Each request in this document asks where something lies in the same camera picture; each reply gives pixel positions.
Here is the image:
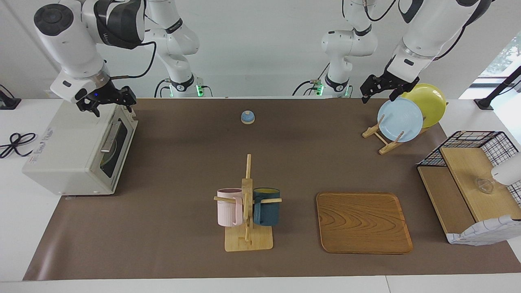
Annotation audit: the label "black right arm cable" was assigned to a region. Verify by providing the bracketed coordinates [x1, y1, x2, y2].
[110, 41, 157, 80]

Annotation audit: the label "wooden plate rack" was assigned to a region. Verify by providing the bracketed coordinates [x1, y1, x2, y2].
[362, 104, 450, 155]

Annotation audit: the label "brown paper table mat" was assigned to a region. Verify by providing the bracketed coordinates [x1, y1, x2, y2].
[22, 98, 521, 281]

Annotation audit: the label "pink mug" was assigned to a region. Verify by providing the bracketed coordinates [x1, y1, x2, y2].
[216, 188, 244, 227]

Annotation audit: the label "black coiled cable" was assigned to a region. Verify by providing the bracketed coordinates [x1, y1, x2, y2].
[0, 132, 37, 159]

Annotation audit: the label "pale green plate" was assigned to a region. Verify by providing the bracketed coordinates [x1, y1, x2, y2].
[101, 138, 119, 168]

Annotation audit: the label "light blue plate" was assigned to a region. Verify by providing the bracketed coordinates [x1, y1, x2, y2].
[377, 98, 424, 143]

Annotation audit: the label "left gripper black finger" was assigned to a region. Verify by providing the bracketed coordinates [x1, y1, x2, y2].
[388, 86, 408, 103]
[360, 74, 381, 105]

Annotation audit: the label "yellow plate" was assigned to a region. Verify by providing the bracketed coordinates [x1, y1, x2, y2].
[401, 83, 447, 129]

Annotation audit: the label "white grid-print cloth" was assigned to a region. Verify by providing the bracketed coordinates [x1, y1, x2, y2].
[446, 214, 521, 247]

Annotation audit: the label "wooden mug tree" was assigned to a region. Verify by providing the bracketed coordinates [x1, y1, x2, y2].
[214, 154, 282, 252]

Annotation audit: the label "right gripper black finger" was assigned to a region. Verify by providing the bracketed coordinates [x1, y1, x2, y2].
[76, 99, 101, 118]
[121, 86, 138, 113]

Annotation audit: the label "black clamp base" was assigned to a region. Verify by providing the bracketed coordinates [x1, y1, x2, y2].
[0, 83, 22, 110]

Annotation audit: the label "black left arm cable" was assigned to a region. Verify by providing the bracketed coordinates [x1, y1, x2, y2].
[342, 0, 467, 61]

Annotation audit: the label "beige toaster oven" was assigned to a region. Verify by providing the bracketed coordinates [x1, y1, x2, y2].
[22, 98, 139, 197]

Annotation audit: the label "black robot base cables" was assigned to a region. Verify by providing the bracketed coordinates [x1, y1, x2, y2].
[291, 61, 330, 97]

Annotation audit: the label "glass oven door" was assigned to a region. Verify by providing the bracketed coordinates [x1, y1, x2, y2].
[100, 108, 139, 194]

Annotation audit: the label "small clear glass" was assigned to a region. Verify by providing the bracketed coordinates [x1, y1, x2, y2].
[474, 177, 495, 195]

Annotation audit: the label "white rounded device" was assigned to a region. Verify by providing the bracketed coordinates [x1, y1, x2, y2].
[490, 151, 521, 186]

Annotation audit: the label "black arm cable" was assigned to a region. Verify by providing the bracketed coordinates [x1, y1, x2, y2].
[110, 41, 157, 80]
[342, 0, 467, 61]

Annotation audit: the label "dark blue mug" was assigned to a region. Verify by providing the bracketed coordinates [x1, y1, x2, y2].
[252, 187, 281, 227]

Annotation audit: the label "wire shelf with wooden boards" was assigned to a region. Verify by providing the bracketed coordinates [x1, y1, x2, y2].
[418, 130, 521, 245]

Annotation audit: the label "window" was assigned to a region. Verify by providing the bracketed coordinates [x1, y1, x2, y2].
[480, 31, 521, 78]

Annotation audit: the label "brown wooden tray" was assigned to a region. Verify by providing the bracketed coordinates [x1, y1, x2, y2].
[316, 191, 414, 255]

